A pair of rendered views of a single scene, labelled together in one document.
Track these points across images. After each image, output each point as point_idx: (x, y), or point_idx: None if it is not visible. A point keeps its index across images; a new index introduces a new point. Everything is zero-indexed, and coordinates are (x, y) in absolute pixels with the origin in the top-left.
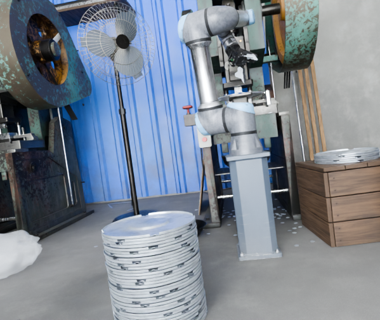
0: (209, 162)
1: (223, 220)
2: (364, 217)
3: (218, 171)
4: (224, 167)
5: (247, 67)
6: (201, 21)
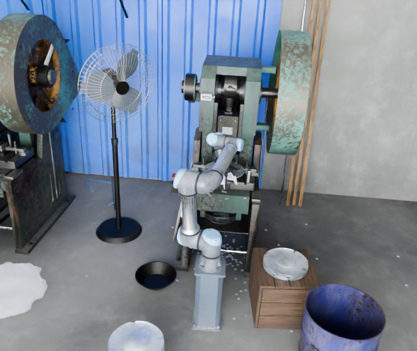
0: None
1: (192, 258)
2: (280, 315)
3: None
4: None
5: None
6: (191, 187)
